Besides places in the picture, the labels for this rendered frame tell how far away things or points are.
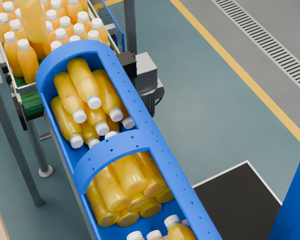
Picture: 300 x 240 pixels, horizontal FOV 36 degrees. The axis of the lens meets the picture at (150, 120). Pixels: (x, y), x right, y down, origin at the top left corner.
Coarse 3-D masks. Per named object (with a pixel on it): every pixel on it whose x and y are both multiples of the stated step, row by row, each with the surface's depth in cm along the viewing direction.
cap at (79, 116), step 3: (78, 111) 141; (81, 111) 141; (75, 114) 140; (78, 114) 140; (81, 114) 140; (84, 114) 141; (75, 117) 140; (78, 117) 140; (81, 117) 141; (84, 117) 141; (75, 120) 141; (78, 120) 141; (81, 120) 142; (84, 120) 142
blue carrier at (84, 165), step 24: (72, 48) 142; (96, 48) 144; (48, 72) 141; (120, 72) 141; (48, 96) 156; (120, 96) 132; (144, 120) 128; (120, 144) 118; (144, 144) 120; (72, 168) 128; (96, 168) 117; (168, 168) 117; (192, 192) 116; (168, 216) 133; (192, 216) 108
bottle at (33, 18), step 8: (24, 0) 140; (32, 0) 141; (24, 8) 142; (32, 8) 142; (40, 8) 144; (24, 16) 144; (32, 16) 144; (40, 16) 146; (24, 24) 148; (32, 24) 146; (40, 24) 148; (32, 32) 149; (40, 32) 150; (32, 40) 152; (40, 40) 153
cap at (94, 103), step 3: (90, 99) 138; (93, 99) 138; (96, 99) 138; (99, 99) 139; (90, 102) 138; (93, 102) 138; (96, 102) 138; (99, 102) 139; (90, 105) 138; (93, 105) 139; (96, 105) 139; (99, 105) 140; (90, 108) 139; (93, 108) 140; (96, 108) 140
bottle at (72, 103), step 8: (64, 72) 150; (56, 80) 149; (64, 80) 147; (56, 88) 148; (64, 88) 145; (72, 88) 145; (64, 96) 144; (72, 96) 143; (64, 104) 143; (72, 104) 141; (80, 104) 142; (72, 112) 142
